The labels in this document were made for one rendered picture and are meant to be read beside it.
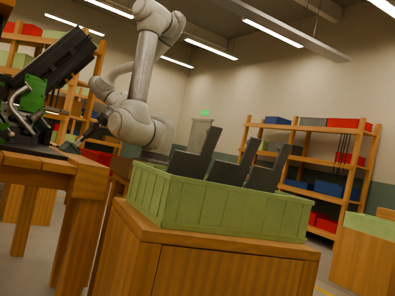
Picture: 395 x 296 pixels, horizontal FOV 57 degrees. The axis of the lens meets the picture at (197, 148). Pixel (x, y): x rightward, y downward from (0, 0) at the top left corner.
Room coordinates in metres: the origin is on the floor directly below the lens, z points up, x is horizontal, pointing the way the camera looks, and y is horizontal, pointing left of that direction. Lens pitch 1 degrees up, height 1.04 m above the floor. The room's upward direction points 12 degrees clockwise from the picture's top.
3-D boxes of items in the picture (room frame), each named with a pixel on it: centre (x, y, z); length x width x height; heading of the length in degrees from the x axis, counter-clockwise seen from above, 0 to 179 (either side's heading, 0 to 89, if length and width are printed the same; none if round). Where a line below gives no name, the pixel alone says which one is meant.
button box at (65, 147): (2.06, 0.70, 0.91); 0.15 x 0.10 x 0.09; 32
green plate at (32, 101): (2.03, 0.96, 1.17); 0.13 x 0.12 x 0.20; 32
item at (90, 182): (2.21, 0.81, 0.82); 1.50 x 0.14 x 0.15; 32
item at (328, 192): (7.25, -1.92, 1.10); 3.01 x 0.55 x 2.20; 31
